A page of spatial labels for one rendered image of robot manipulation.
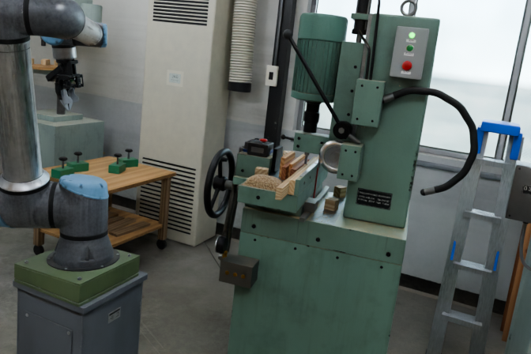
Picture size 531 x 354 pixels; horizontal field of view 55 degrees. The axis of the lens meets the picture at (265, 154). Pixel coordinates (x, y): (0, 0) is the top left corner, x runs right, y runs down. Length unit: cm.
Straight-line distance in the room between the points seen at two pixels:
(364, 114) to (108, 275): 97
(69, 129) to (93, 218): 215
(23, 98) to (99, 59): 270
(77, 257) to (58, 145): 210
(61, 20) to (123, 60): 261
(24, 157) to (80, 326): 54
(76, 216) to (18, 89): 42
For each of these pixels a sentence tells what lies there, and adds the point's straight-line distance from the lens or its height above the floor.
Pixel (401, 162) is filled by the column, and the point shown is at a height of 103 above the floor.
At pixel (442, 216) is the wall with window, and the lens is 324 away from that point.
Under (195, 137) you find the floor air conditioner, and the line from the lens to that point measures 339.
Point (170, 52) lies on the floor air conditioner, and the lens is 347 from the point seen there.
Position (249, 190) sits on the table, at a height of 89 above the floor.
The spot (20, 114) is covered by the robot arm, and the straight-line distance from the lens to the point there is 161.
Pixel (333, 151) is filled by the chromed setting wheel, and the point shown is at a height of 104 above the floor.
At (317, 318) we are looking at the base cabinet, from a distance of 192.
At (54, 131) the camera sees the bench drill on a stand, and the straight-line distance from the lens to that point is 374.
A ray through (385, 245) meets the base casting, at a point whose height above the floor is 77.
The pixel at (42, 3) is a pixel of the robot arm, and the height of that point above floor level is 141.
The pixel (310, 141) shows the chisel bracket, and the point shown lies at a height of 104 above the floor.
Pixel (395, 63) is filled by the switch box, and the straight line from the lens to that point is 173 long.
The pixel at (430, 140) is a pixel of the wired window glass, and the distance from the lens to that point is 324.
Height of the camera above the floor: 136
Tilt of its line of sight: 11 degrees down
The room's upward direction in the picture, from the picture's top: 6 degrees clockwise
